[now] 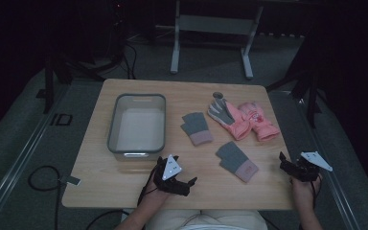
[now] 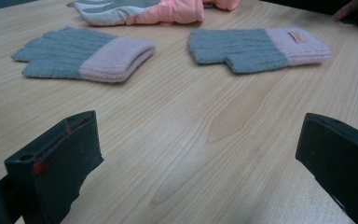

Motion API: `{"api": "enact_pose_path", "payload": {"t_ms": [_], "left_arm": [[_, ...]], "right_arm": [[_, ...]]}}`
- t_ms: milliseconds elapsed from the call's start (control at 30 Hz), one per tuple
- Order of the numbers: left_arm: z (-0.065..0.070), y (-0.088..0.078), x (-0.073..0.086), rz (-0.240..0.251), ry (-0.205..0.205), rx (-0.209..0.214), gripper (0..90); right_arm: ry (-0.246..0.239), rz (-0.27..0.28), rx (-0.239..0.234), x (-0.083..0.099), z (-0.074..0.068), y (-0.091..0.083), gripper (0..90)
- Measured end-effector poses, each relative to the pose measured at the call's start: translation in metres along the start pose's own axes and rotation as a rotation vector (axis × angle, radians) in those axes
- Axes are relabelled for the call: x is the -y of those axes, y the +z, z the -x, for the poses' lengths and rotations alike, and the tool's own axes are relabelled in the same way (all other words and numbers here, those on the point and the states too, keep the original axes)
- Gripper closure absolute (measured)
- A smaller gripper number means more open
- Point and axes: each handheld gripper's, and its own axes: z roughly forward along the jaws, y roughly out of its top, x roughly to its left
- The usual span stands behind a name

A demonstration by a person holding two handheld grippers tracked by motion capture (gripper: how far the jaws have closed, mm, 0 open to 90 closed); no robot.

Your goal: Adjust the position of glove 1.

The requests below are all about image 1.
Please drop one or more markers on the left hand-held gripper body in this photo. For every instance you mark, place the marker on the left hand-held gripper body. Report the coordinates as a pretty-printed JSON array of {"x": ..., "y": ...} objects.
[{"x": 169, "y": 185}]

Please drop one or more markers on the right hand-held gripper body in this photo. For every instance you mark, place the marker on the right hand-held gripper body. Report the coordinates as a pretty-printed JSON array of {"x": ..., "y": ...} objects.
[{"x": 308, "y": 172}]

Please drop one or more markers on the pink glove with print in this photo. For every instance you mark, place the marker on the pink glove with print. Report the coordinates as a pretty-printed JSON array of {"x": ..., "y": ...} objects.
[{"x": 260, "y": 123}]

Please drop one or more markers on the large grey pink sock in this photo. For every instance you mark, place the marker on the large grey pink sock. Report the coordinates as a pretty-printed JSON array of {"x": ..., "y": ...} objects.
[{"x": 236, "y": 161}]

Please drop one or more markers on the small grey pink sock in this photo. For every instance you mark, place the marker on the small grey pink sock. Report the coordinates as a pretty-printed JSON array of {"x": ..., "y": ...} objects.
[{"x": 196, "y": 127}]

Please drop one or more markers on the grey plastic bin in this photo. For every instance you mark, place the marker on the grey plastic bin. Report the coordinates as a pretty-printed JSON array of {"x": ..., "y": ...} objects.
[{"x": 139, "y": 127}]

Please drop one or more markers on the pink glove with grey palm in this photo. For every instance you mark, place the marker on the pink glove with grey palm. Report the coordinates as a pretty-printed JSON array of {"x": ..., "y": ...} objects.
[{"x": 228, "y": 119}]

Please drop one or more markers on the person's left hand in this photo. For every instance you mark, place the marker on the person's left hand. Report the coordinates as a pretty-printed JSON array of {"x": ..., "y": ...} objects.
[{"x": 156, "y": 196}]

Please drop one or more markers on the person's right hand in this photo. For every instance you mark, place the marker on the person's right hand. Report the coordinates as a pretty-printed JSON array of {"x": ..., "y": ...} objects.
[{"x": 305, "y": 191}]

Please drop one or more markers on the person's light trousers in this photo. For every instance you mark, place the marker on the person's light trousers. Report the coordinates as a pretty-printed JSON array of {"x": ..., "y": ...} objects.
[{"x": 204, "y": 221}]

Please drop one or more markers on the black stand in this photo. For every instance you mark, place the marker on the black stand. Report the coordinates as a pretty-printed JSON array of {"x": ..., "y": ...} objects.
[
  {"x": 311, "y": 96},
  {"x": 48, "y": 86}
]

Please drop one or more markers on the small grey tag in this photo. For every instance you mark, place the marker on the small grey tag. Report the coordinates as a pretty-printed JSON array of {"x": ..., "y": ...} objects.
[{"x": 71, "y": 180}]

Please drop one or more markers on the metal floor rail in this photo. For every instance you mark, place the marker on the metal floor rail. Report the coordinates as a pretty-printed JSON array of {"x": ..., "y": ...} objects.
[
  {"x": 332, "y": 185},
  {"x": 19, "y": 166}
]

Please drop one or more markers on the white desk frame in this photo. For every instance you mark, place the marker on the white desk frame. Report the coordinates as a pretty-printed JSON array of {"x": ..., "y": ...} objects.
[{"x": 215, "y": 25}]

